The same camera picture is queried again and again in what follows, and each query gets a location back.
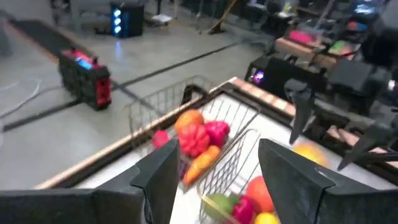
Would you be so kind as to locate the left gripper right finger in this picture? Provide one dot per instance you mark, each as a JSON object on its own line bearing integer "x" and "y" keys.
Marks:
{"x": 311, "y": 199}

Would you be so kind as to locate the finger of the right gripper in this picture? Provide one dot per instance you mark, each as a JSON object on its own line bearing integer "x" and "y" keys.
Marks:
{"x": 300, "y": 109}
{"x": 363, "y": 140}

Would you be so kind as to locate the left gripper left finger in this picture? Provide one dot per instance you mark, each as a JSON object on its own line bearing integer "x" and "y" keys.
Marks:
{"x": 93, "y": 205}

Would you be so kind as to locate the yellow orange mango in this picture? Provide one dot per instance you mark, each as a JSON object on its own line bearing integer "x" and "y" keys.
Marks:
{"x": 311, "y": 154}

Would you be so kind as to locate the yellow lemon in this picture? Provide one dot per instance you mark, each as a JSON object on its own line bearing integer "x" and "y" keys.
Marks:
{"x": 265, "y": 219}

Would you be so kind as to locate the round orange fruit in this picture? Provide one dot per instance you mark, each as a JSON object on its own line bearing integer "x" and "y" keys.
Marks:
{"x": 258, "y": 194}

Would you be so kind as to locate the small red bell pepper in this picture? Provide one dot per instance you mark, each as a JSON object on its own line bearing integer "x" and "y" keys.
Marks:
{"x": 217, "y": 132}

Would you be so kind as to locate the green lime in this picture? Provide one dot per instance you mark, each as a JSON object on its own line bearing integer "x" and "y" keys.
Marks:
{"x": 217, "y": 205}

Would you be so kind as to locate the large red bell pepper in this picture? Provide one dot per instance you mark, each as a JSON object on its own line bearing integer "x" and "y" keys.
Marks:
{"x": 194, "y": 140}

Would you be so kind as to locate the orange carrot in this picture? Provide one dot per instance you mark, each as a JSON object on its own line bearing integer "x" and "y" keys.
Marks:
{"x": 202, "y": 163}

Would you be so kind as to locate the tan orange potato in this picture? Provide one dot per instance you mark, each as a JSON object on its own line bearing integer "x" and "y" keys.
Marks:
{"x": 188, "y": 119}

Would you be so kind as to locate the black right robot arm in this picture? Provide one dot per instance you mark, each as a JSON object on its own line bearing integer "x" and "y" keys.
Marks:
{"x": 351, "y": 74}

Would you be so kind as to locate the wooden table border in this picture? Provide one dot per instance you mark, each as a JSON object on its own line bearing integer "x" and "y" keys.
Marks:
{"x": 264, "y": 96}

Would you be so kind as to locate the black computer tower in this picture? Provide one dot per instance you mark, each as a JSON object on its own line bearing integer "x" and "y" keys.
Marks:
{"x": 273, "y": 74}

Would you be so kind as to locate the wooden desk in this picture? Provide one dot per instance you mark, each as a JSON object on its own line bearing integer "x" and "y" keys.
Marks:
{"x": 311, "y": 48}

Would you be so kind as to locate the red black power station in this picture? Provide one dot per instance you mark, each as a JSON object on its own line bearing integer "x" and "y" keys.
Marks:
{"x": 84, "y": 84}

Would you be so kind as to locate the black mat orange striped edge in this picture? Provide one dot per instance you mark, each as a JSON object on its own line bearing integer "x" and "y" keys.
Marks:
{"x": 43, "y": 35}

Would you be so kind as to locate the black computer with blue lights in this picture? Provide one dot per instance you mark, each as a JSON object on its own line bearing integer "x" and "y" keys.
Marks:
{"x": 130, "y": 18}

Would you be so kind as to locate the black aluminium table frame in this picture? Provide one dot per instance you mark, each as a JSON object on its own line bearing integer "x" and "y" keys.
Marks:
{"x": 194, "y": 90}

